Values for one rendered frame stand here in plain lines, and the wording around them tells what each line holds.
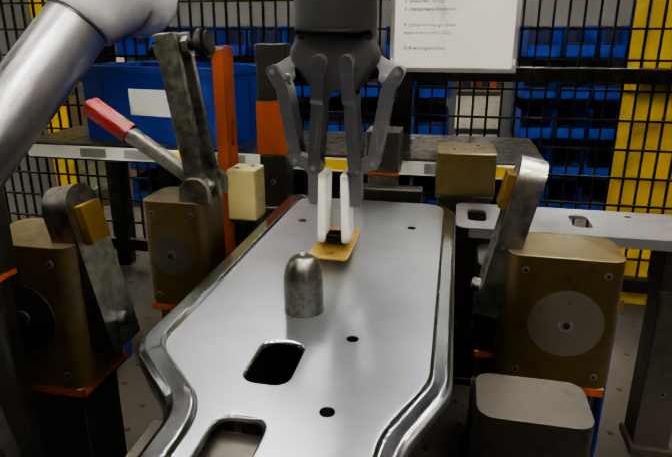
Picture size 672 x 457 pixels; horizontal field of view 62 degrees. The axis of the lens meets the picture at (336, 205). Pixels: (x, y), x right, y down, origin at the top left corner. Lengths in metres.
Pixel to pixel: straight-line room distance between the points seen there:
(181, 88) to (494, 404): 0.39
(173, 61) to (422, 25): 0.60
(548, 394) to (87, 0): 0.82
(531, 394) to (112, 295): 0.31
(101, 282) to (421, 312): 0.25
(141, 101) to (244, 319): 0.64
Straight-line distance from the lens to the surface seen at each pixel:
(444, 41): 1.06
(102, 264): 0.46
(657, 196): 1.20
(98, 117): 0.63
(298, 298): 0.44
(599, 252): 0.50
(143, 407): 0.90
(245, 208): 0.66
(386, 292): 0.49
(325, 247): 0.55
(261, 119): 0.86
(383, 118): 0.52
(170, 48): 0.57
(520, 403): 0.39
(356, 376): 0.38
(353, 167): 0.53
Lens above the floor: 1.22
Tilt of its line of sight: 17 degrees down
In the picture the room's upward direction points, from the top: straight up
